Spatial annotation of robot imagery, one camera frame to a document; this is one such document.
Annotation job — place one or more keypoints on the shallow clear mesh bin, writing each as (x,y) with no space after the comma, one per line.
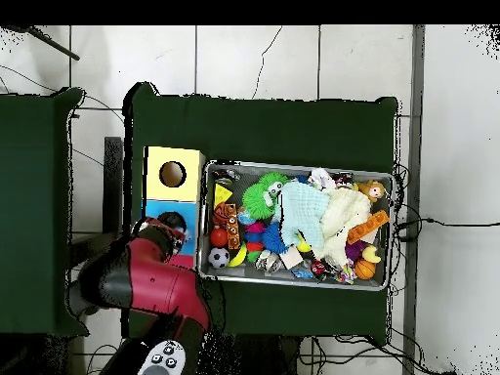
(388,234)

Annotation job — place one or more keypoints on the small soccer ball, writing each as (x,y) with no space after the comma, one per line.
(219,258)

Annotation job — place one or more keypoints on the small green spiky ball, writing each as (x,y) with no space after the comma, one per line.
(275,180)

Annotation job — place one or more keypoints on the orange toy block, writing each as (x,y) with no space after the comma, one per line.
(233,234)

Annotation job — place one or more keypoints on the blue spiky rubber ball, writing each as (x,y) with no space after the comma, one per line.
(273,238)

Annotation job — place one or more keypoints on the small brown plush doll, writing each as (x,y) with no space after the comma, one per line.
(375,190)

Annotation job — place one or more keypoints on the wooden box with three holes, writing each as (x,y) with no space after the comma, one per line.
(187,176)

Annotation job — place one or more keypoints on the small red ball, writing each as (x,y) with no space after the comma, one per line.
(219,237)

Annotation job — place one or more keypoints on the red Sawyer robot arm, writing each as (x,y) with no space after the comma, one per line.
(148,281)

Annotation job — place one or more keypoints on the mint green muslin cloth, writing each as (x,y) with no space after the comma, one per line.
(305,211)

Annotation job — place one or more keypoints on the green cloth side table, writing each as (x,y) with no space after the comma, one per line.
(39,234)

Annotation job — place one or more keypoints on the cream muslin cloth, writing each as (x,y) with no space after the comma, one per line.
(344,219)

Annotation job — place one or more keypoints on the orange plastic toy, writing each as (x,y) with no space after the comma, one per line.
(367,227)

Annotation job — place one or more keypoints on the yellow cheese wedge toy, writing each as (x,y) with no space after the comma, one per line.
(223,194)

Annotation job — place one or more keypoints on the orange tiger plush toy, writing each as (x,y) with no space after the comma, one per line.
(222,212)

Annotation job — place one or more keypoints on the large green spiky ball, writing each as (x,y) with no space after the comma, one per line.
(259,201)

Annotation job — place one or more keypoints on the small orange basketball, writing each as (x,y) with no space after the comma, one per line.
(365,269)

